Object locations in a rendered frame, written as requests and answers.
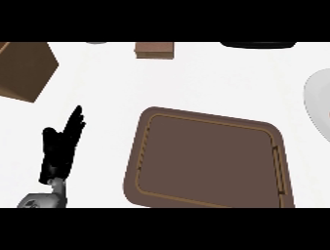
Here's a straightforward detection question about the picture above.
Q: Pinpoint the brown tray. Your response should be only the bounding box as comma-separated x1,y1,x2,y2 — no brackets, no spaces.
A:
121,105,297,209

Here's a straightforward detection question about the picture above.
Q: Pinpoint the brown wooden box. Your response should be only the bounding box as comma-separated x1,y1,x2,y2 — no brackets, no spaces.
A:
0,42,59,104

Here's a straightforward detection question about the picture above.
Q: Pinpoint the black round object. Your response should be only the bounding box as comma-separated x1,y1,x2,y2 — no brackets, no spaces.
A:
219,42,297,50

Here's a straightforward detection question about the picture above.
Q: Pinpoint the small brown wooden block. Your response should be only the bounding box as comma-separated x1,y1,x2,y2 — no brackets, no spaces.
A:
133,42,174,61

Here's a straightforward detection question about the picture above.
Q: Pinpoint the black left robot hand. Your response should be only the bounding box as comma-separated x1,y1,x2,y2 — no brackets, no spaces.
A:
36,104,87,186

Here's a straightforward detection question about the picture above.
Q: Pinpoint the white plate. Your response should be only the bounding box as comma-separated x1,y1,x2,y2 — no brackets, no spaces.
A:
301,67,330,158

